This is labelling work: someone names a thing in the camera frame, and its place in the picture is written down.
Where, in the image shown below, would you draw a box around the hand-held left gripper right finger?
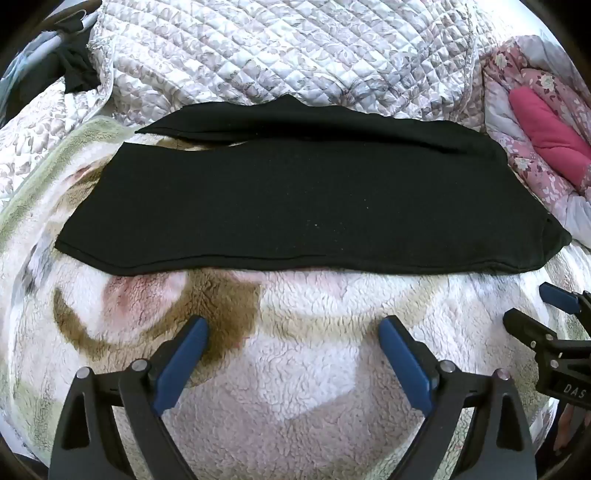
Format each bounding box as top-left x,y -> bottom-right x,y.
378,315 -> 539,480

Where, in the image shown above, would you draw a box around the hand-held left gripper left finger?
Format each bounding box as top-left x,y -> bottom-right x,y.
48,315 -> 211,480

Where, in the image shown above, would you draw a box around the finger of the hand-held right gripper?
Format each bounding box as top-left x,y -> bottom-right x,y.
539,282 -> 583,315
502,308 -> 563,358

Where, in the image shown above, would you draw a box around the black pants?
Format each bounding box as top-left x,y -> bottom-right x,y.
54,93 -> 573,278

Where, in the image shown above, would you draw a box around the person's right hand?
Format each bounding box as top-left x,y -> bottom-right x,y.
551,401 -> 585,455

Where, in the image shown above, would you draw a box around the floral fleece blanket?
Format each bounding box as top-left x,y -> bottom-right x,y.
0,115 -> 591,480

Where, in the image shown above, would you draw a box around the pink floral comforter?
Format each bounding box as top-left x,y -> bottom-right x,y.
480,34 -> 591,252

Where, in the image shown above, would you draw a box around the quilted floral bedspread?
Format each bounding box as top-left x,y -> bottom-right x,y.
0,0 -> 491,204

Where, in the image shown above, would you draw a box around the dark clothing on rack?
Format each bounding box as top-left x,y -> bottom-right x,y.
0,0 -> 105,93

